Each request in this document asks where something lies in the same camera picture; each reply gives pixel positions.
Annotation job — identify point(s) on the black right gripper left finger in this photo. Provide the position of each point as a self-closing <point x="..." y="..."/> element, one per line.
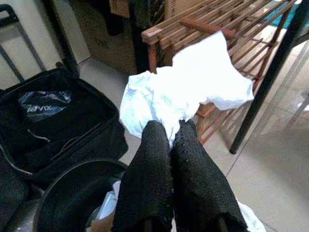
<point x="147" y="174"/>

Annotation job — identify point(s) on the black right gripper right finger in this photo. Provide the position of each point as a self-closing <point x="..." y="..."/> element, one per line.
<point x="195" y="178"/>

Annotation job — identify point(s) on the large white paper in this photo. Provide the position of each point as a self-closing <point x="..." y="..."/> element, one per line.
<point x="188" y="79"/>

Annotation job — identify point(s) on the round black rubbish bin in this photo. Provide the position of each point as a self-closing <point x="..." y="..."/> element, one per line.
<point x="72" y="193"/>

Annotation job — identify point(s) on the white paper scrap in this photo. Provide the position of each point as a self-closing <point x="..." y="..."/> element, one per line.
<point x="107" y="200"/>

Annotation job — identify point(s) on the brown cardboard piece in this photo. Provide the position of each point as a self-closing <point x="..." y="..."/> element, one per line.
<point x="101" y="225"/>

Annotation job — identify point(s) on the open black suitcase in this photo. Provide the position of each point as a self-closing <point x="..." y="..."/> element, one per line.
<point x="72" y="116"/>

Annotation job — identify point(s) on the white table with black legs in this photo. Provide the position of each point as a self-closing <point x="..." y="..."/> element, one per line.
<point x="263" y="84"/>

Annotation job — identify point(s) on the silver blue foil package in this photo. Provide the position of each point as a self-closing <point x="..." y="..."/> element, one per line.
<point x="41" y="104"/>

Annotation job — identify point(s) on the large brown cardboard box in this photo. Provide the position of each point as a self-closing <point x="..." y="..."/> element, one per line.
<point x="113" y="46"/>

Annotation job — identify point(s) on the wooden slatted rack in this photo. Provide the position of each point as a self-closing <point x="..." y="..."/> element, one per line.
<point x="169" y="29"/>

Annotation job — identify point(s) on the teal mat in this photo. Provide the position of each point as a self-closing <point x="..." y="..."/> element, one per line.
<point x="282" y="17"/>

